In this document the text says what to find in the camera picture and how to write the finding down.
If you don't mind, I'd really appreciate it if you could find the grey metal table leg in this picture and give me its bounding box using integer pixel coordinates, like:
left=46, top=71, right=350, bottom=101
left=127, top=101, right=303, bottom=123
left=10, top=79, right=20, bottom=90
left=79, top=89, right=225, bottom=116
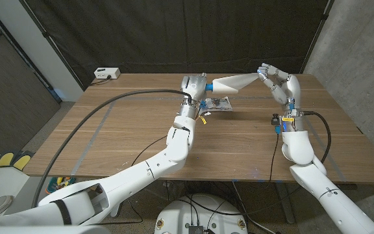
left=276, top=181, right=295, bottom=224
left=110, top=201, right=123, bottom=218

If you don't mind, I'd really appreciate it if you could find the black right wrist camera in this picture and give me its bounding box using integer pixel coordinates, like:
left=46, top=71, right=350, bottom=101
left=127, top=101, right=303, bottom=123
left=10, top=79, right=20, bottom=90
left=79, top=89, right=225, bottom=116
left=271, top=113, right=282, bottom=135

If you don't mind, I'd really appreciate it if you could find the white robot torso edge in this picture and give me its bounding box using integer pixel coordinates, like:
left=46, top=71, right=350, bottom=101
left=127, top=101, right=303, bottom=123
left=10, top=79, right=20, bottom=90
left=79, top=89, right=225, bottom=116
left=0, top=225, right=112, bottom=234

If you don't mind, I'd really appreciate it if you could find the white floor platform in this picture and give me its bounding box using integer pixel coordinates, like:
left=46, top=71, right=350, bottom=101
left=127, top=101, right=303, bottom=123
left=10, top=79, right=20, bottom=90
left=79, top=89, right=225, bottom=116
left=0, top=154, right=58, bottom=218

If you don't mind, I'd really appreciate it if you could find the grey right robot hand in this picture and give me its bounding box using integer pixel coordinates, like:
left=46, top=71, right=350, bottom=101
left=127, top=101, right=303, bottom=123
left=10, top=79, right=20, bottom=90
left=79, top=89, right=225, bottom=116
left=256, top=63, right=302, bottom=111

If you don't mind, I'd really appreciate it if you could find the black power cord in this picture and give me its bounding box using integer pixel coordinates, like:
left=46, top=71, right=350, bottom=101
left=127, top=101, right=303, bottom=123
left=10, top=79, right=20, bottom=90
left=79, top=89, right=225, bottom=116
left=89, top=75, right=114, bottom=87

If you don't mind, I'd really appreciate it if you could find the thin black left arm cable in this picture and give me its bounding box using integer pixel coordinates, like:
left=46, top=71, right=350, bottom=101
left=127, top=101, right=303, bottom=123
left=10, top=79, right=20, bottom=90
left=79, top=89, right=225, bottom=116
left=92, top=135, right=169, bottom=226

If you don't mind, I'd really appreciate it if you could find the black backdrop stand pole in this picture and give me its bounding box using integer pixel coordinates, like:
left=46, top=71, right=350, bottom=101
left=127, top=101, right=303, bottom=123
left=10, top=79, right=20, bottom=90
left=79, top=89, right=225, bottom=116
left=299, top=0, right=336, bottom=75
left=18, top=0, right=86, bottom=91

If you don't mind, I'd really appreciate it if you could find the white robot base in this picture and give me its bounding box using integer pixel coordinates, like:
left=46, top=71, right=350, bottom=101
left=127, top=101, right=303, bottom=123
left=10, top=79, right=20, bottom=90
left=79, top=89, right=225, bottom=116
left=154, top=194, right=249, bottom=234

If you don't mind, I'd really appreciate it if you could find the white power strip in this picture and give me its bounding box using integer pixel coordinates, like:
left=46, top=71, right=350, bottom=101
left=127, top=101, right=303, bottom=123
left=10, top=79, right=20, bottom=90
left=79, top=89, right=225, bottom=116
left=94, top=67, right=121, bottom=80

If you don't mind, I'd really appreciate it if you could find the printed plastic package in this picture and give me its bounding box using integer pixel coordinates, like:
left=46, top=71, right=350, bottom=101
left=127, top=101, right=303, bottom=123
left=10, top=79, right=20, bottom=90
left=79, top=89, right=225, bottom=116
left=199, top=96, right=234, bottom=113

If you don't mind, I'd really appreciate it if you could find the black fabric backdrop curtain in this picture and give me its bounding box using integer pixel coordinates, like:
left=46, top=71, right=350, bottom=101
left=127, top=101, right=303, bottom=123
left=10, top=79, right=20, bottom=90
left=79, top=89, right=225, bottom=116
left=21, top=0, right=332, bottom=91

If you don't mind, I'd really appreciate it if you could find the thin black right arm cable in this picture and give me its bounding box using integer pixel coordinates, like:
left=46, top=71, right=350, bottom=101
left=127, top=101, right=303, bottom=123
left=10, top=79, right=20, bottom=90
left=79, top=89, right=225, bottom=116
left=268, top=132, right=280, bottom=183

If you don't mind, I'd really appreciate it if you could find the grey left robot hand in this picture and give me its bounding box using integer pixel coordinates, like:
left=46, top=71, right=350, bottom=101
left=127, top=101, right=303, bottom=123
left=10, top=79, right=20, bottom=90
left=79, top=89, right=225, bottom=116
left=180, top=73, right=210, bottom=105

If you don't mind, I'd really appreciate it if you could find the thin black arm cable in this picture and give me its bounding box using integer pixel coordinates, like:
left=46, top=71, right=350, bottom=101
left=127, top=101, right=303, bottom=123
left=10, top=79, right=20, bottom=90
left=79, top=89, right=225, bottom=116
left=92, top=135, right=169, bottom=226
left=268, top=132, right=280, bottom=183

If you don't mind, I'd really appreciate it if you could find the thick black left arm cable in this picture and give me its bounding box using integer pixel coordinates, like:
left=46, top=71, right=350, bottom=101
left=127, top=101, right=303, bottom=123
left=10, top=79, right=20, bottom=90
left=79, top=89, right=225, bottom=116
left=31, top=89, right=193, bottom=209

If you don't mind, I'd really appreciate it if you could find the colourful green orange shoe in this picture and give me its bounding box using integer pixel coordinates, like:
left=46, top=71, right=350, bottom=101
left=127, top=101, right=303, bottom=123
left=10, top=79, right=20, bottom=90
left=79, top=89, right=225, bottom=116
left=45, top=176, right=77, bottom=196

